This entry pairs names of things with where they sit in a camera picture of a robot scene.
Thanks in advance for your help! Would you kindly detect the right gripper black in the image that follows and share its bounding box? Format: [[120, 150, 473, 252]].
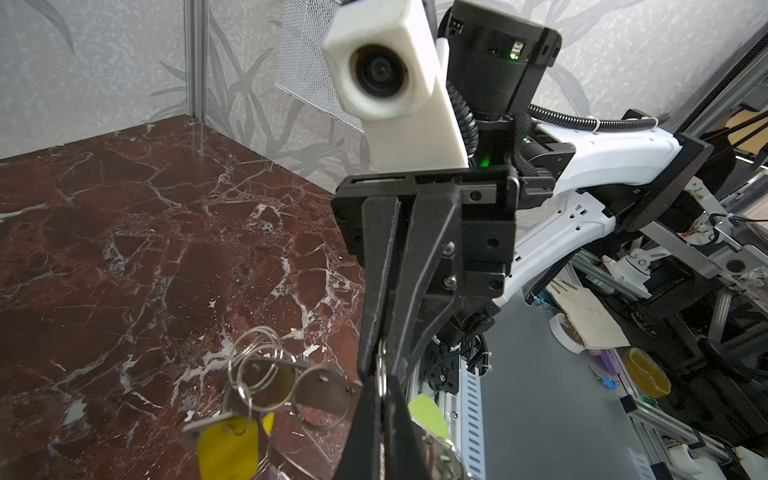
[[331, 166, 519, 378]]

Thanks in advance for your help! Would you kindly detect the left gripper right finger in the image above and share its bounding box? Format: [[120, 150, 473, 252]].
[[383, 375, 431, 480]]

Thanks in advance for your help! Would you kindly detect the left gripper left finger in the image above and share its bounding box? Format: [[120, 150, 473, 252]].
[[333, 376, 382, 480]]

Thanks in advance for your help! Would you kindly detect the large metal key ring plate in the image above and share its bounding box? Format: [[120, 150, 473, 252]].
[[179, 326, 469, 480]]

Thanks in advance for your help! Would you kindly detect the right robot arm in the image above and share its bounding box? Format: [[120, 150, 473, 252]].
[[322, 1, 712, 381]]

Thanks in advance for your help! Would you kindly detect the key with yellow tag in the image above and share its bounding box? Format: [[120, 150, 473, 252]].
[[197, 413, 274, 480]]

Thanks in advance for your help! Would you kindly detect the green toy shovel wooden handle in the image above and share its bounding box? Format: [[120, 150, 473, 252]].
[[408, 394, 450, 440]]

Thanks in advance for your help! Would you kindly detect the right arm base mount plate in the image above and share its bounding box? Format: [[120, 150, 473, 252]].
[[421, 333, 491, 401]]

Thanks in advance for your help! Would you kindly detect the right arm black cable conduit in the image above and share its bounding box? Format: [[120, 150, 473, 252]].
[[445, 83, 661, 175]]

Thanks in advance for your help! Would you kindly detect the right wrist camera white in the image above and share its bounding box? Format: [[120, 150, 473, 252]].
[[322, 0, 468, 173]]

